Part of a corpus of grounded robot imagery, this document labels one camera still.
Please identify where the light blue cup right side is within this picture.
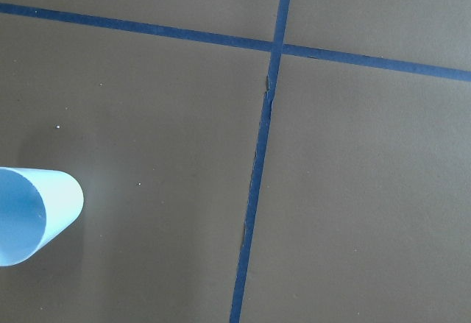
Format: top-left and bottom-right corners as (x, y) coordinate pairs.
(1, 167), (84, 267)

